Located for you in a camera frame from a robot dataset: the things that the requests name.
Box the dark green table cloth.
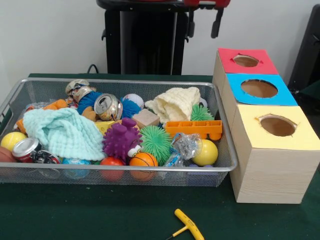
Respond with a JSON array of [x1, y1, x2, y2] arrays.
[[296, 79, 320, 118], [0, 72, 320, 240]]

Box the plain yellow ball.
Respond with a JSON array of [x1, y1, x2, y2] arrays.
[[191, 139, 219, 167]]

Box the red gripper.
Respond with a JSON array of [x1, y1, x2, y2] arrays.
[[183, 0, 231, 39]]

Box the orange wheeled toy brick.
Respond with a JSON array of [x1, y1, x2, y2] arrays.
[[164, 119, 223, 141]]

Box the purple spiky monster toy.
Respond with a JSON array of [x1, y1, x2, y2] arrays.
[[101, 117, 144, 165]]

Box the yellow handled hex key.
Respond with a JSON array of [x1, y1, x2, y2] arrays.
[[163, 208, 205, 240]]

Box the orange toy basketball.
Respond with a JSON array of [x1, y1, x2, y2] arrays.
[[129, 151, 159, 182]]

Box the silver mesh bin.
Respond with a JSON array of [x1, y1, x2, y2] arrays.
[[0, 77, 238, 187]]

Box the wooden box three holes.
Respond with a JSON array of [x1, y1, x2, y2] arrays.
[[212, 47, 320, 205]]

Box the silver printed drink can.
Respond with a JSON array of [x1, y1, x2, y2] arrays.
[[93, 93, 124, 122]]

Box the green spiky rubber ball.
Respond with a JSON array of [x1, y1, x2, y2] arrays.
[[138, 124, 173, 167]]

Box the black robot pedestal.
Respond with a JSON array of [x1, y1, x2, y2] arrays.
[[96, 0, 202, 76]]

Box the mint green cloth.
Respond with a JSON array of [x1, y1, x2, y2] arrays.
[[22, 107, 106, 161]]

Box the red soda can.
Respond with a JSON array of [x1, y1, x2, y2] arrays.
[[11, 137, 42, 163]]

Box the cream knitted cloth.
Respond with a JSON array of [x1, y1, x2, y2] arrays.
[[144, 86, 202, 125]]

